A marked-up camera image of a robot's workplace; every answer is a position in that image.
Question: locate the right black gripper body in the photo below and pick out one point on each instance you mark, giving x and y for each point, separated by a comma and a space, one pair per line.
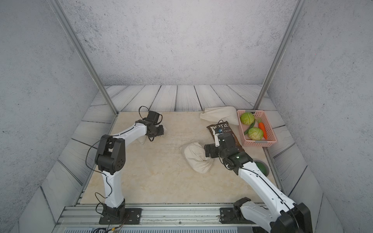
215, 152

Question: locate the cream drawstring bag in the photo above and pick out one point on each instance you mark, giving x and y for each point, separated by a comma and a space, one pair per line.
226, 113
195, 156
144, 139

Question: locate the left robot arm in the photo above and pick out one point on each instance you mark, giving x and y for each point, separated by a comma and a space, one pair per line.
111, 157

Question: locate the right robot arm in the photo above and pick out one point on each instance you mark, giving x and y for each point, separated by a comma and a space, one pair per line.
281, 214

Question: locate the brown potato chips bag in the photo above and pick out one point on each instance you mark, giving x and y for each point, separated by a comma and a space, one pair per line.
226, 129

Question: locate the front green cabbage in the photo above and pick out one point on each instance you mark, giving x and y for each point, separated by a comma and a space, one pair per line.
255, 133

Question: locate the green cabbage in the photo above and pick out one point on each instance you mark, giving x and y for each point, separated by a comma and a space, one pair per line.
247, 118
255, 133

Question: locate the green cucumber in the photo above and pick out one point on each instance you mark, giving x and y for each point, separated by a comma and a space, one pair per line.
251, 126

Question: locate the pink plastic basket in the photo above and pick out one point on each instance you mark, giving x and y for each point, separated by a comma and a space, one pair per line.
260, 116

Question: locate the back green cabbage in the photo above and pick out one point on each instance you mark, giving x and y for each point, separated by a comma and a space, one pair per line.
247, 118

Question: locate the orange carrot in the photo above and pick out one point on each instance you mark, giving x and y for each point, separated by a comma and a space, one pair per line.
262, 127

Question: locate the grey bowl with green ball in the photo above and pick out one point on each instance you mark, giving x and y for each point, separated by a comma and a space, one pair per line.
263, 167

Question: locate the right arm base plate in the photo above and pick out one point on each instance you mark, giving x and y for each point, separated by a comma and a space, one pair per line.
231, 215

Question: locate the right aluminium frame post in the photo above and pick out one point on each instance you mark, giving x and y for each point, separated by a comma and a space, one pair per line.
280, 52

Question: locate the aluminium frame post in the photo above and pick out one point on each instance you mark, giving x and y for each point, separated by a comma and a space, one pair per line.
66, 25
280, 52

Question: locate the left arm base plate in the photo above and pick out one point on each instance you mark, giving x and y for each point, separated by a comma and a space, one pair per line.
126, 216

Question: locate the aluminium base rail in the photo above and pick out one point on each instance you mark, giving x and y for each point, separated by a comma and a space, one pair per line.
159, 218

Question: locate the left aluminium frame post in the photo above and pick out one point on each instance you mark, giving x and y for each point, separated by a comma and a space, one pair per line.
66, 25

